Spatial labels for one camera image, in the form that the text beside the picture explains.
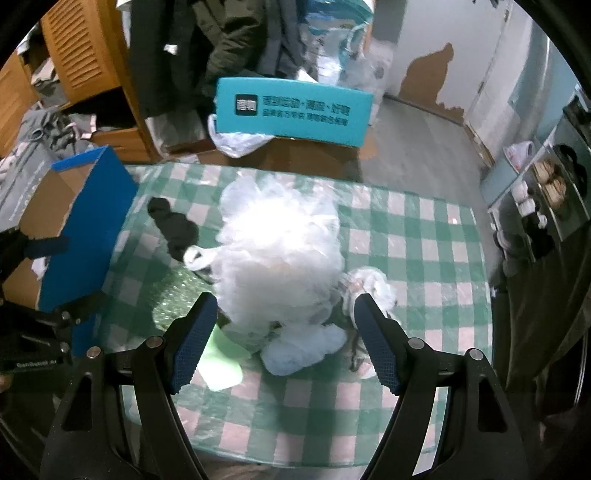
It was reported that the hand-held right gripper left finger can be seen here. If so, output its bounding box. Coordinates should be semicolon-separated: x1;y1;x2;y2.
39;292;219;480

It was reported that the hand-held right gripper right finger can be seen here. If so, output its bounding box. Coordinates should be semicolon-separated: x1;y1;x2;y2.
353;293;536;480

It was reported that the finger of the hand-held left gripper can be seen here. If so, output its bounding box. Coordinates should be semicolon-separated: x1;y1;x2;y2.
44;291;110;331
0;229;71;287

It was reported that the bubble wrap sheet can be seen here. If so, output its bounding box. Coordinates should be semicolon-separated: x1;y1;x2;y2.
152;268;222;334

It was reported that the grey package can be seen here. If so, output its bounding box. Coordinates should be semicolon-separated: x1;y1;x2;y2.
0;144;62;224

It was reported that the crumpled clear plastic bag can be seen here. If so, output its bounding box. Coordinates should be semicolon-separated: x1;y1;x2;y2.
339;268;398;319

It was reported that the green checked tablecloth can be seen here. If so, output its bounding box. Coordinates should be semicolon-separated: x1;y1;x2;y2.
99;161;492;457

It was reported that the black sock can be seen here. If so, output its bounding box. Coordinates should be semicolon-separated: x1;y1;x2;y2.
147;196;200;261

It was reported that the grey clothes pile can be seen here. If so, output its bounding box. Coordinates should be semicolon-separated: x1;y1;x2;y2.
14;106;99;153

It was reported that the dark cloth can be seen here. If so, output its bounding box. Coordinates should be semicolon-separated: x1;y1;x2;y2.
494;272;591;421

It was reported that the wooden cabinet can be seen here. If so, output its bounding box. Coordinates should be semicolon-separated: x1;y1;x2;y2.
0;0;158;163

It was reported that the white thin plastic bag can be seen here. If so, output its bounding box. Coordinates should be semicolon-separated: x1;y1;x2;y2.
208;114;273;158

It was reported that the light blue trash bin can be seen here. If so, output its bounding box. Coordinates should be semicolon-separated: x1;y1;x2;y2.
480;159;520;206

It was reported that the black hanging coat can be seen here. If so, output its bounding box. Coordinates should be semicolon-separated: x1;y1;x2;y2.
129;0;218;119

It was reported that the beige shoe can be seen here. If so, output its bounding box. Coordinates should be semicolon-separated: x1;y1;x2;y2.
531;161;557;184
542;178;569;206

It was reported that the white trash bin liner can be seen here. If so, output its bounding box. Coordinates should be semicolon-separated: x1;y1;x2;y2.
503;141;537;172

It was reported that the teal backed chair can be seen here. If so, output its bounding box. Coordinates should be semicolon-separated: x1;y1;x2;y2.
213;77;375;183

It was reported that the olive green jacket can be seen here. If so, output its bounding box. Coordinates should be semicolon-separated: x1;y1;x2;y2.
194;0;282;90

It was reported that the metal shoe rack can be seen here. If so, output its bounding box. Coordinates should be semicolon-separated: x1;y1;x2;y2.
489;92;591;278

